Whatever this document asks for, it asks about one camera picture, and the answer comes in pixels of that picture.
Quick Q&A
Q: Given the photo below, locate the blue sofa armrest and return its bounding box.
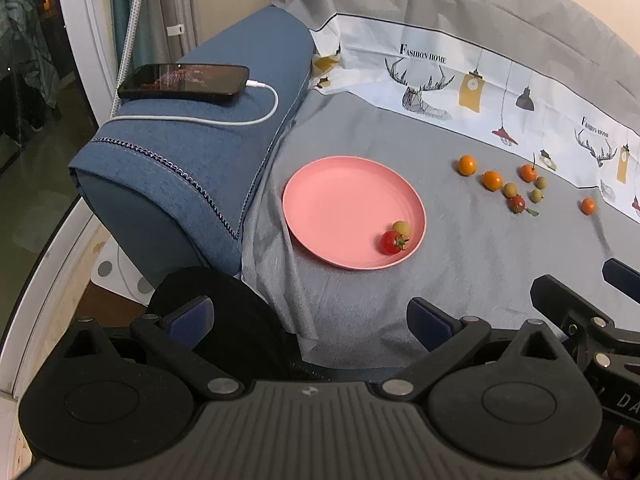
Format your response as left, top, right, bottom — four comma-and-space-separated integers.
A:
67, 5, 318, 286

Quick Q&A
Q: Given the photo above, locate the pink plate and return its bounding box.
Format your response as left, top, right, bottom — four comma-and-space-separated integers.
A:
282, 156, 427, 272

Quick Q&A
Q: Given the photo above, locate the grey curtain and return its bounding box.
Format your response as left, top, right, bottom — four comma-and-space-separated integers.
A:
110, 0, 201, 76

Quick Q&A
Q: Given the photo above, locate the black smartphone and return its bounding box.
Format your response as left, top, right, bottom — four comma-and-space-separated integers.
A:
117, 63, 251, 103

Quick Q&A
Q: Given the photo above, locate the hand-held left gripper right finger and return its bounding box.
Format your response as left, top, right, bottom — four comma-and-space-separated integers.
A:
378, 298, 561, 401

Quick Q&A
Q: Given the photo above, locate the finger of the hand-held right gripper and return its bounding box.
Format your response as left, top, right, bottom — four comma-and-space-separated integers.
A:
531, 275, 640, 361
602, 258, 640, 306

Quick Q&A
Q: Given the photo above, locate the white floor scale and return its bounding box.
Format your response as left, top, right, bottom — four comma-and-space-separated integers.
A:
90, 240, 157, 307

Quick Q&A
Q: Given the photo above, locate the orange kumquat with stem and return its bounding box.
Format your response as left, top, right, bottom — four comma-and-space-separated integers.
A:
519, 152, 539, 184

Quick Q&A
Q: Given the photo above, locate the white door frame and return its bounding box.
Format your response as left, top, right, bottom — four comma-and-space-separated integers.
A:
0, 0, 126, 401

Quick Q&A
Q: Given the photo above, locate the white charging cable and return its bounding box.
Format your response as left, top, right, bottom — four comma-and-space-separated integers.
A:
107, 80, 279, 128

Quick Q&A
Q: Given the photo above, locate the grey printed cloth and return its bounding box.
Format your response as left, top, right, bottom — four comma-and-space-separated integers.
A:
240, 0, 640, 368

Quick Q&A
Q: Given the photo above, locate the white braided cable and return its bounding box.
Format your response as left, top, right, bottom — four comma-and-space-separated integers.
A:
109, 0, 151, 118

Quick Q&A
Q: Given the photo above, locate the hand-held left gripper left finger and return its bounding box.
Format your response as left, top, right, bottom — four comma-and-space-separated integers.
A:
60, 296, 246, 401

